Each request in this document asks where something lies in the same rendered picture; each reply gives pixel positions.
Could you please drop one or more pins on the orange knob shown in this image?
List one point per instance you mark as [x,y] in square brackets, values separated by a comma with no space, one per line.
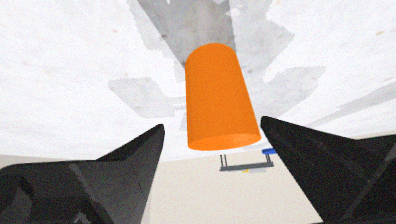
[220,114]

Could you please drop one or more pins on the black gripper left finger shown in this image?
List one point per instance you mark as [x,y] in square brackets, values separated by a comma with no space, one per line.
[117,184]

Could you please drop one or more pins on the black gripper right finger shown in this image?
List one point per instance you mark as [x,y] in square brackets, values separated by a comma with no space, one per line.
[334,172]

